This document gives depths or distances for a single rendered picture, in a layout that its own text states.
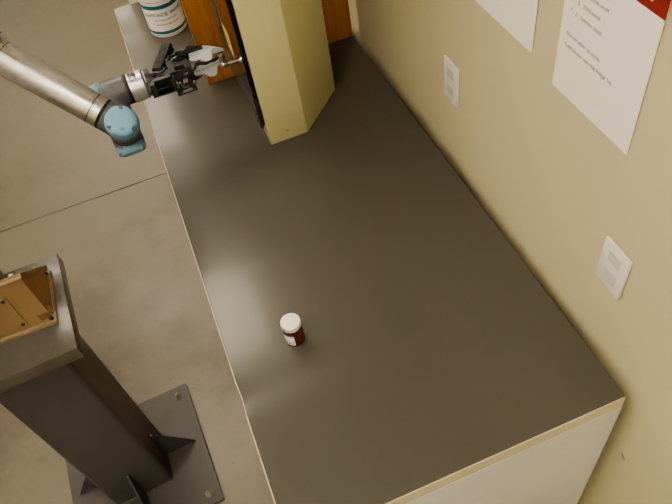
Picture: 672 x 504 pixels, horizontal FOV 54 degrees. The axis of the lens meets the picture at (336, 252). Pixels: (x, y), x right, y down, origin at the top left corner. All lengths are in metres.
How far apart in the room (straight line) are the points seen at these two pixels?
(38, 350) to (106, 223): 1.65
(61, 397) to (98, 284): 1.22
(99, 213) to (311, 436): 2.19
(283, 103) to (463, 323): 0.78
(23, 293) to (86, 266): 1.53
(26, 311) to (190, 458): 1.00
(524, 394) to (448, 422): 0.16
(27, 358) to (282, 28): 0.98
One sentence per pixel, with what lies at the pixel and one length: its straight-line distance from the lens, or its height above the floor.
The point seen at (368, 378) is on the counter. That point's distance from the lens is 1.41.
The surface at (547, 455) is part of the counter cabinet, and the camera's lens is 1.49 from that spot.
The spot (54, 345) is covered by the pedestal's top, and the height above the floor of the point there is 0.94.
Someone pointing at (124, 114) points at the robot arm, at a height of 1.26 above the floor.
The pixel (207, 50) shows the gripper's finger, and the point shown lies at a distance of 1.81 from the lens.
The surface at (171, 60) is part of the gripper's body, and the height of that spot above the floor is 1.23.
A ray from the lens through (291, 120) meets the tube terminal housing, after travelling 1.88.
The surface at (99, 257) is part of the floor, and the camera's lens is 3.16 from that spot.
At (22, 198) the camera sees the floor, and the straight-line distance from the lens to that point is 3.64.
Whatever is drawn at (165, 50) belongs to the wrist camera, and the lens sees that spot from 1.87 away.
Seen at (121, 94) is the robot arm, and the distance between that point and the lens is 1.78.
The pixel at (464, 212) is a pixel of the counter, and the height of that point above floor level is 0.94.
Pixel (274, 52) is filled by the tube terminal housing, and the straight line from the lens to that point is 1.75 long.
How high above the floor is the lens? 2.18
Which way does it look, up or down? 51 degrees down
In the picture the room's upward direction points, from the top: 12 degrees counter-clockwise
